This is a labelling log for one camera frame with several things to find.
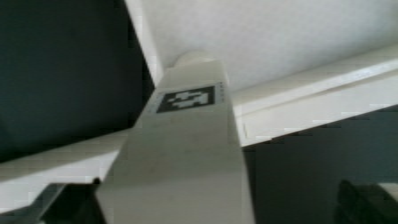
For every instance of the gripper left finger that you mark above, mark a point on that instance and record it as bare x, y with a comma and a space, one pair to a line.
64, 206

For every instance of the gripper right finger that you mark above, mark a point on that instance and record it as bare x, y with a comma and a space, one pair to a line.
367, 203

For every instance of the white desk leg block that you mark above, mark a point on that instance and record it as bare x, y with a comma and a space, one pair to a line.
178, 180

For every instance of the white desk top tray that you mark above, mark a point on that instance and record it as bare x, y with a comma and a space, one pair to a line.
308, 49

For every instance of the white front obstacle rail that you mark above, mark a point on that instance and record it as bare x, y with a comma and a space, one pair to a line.
89, 166

